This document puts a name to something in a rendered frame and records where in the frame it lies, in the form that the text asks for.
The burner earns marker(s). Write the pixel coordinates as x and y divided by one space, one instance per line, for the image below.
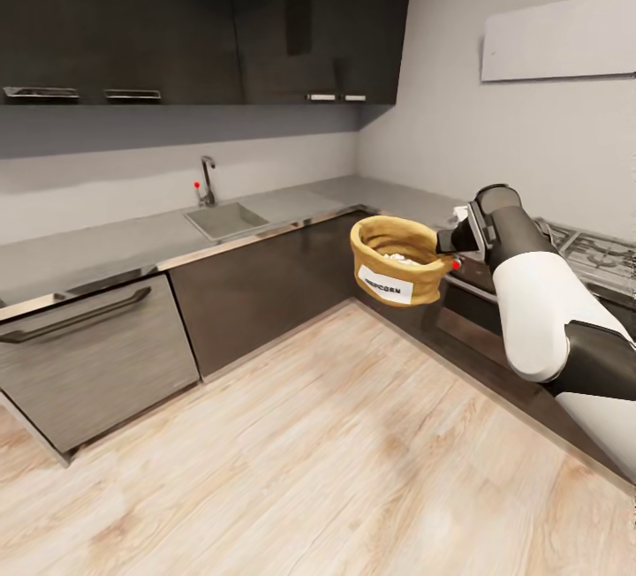
610 260

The drop in sink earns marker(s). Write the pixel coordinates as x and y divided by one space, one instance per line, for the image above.
219 222

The popcorn bag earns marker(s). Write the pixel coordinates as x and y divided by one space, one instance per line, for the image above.
407 283

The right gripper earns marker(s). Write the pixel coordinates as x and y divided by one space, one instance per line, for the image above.
454 241

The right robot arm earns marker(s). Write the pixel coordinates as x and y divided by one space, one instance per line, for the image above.
555 331

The cabinet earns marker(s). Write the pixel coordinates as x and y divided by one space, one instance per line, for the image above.
118 52
319 52

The oven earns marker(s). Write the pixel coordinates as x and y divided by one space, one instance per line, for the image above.
467 319

